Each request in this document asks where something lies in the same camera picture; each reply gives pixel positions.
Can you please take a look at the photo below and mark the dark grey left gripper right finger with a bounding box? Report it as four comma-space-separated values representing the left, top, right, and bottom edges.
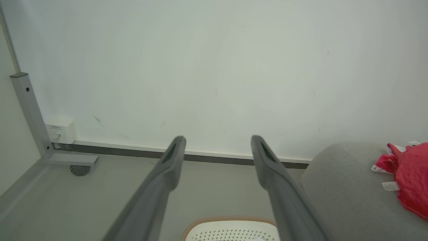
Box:
251, 135, 330, 241

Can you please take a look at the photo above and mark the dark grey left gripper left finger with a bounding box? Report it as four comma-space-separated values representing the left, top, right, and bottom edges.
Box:
102, 136, 187, 241

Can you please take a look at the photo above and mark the black caster wheel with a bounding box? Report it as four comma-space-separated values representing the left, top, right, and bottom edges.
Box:
70, 165, 91, 177

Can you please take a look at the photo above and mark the red and white garment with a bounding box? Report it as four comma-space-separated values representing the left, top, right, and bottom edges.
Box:
371, 141, 428, 221

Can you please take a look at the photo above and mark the white and black baseboard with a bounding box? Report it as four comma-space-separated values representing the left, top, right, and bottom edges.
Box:
52, 137, 312, 169

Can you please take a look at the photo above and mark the white wall socket box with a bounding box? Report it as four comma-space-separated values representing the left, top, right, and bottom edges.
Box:
45, 118, 78, 145

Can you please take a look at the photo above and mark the grey fabric sofa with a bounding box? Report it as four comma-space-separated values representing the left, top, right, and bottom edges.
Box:
301, 142, 428, 241

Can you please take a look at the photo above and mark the grey metal frame post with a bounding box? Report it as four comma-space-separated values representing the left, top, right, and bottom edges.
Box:
10, 72, 99, 167

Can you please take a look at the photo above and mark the white perforated laundry basket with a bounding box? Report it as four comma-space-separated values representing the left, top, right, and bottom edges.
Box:
182, 216, 280, 241

